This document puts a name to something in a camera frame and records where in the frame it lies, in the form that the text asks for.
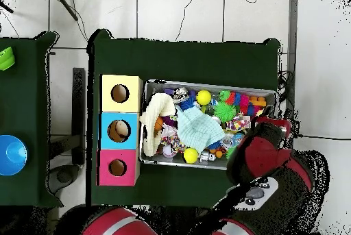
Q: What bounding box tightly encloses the light blue knit cloth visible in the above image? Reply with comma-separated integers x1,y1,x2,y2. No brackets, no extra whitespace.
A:
175,106,226,153

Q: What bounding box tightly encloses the cream knit cloth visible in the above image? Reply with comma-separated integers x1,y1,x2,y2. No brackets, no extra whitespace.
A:
138,92,177,158

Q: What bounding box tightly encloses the clear mesh bin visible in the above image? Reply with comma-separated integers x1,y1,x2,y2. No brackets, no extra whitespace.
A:
138,79,278,171

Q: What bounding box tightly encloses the wooden box with three holes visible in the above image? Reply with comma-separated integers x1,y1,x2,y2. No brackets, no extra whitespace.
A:
96,74,144,187

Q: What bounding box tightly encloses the rainbow spiky caterpillar toy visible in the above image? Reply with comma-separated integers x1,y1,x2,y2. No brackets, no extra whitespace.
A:
218,89,261,117

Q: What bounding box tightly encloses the plain green spiky ball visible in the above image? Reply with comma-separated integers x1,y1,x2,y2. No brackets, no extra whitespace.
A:
213,101,237,123

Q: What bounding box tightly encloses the green spiky eyed ball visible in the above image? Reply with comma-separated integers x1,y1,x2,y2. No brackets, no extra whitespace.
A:
225,145,237,161

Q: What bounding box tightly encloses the yellow ball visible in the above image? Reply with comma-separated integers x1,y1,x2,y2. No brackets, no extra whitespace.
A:
195,89,213,106
182,147,199,164

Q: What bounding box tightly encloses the dark green table cloth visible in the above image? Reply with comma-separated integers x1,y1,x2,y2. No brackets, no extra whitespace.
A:
86,28,281,210

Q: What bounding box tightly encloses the orange toy basketball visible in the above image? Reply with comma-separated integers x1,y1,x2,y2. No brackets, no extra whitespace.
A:
154,116,165,132

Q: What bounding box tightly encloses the black upright panel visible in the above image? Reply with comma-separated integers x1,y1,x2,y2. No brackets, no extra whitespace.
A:
71,67,86,166

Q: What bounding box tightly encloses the grey round base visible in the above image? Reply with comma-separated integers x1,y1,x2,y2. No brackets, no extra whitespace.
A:
47,163,81,195

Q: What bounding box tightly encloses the black tripod leg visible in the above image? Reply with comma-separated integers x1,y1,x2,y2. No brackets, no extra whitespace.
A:
0,0,14,14
51,0,80,22

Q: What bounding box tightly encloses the green covered side table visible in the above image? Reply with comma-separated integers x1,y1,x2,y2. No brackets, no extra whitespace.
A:
0,31,64,209

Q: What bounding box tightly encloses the blue bowl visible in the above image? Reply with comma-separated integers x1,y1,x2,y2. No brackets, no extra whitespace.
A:
0,134,29,176

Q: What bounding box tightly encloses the green cup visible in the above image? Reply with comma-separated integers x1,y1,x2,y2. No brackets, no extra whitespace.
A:
0,46,16,71

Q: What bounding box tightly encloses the black cable bundle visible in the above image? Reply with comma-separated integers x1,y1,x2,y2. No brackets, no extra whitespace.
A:
276,69,295,110

